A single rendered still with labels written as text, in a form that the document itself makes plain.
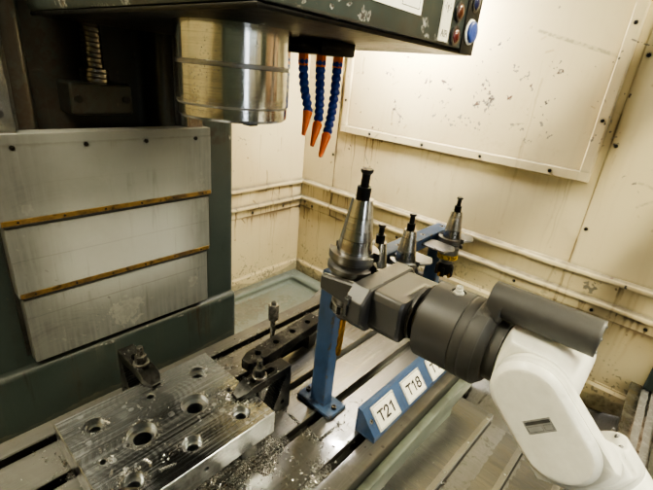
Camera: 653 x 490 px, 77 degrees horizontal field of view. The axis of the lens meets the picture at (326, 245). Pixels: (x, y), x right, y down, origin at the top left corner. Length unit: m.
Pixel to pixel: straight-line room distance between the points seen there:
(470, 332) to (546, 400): 0.08
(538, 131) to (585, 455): 1.13
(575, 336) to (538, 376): 0.05
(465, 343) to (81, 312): 0.93
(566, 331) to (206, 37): 0.50
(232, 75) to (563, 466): 0.54
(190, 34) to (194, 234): 0.71
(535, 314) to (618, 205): 1.02
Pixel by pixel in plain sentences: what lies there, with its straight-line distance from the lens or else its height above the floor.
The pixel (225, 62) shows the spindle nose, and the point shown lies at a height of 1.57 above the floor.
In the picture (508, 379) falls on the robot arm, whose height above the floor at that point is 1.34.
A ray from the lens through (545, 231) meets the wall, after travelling 1.47.
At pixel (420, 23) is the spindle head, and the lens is 0.62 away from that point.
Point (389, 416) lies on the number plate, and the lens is 0.93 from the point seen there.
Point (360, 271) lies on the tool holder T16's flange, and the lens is 0.50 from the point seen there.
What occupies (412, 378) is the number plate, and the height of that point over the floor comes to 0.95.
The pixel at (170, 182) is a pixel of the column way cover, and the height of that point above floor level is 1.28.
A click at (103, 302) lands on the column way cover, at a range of 1.16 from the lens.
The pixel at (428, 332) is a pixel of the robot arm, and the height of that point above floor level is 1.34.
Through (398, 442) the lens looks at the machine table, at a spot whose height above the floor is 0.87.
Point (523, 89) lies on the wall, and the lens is 1.45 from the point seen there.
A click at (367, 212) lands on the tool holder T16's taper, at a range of 0.48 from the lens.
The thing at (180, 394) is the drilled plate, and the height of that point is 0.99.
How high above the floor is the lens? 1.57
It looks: 23 degrees down
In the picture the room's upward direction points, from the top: 6 degrees clockwise
